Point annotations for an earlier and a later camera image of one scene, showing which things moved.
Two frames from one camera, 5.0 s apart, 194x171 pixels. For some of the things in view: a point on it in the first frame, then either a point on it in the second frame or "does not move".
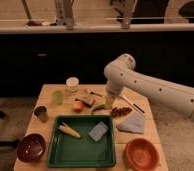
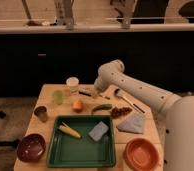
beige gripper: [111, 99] to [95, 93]
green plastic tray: [64, 150] does not move
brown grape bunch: [116, 112] does not move
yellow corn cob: [69, 130] does not move
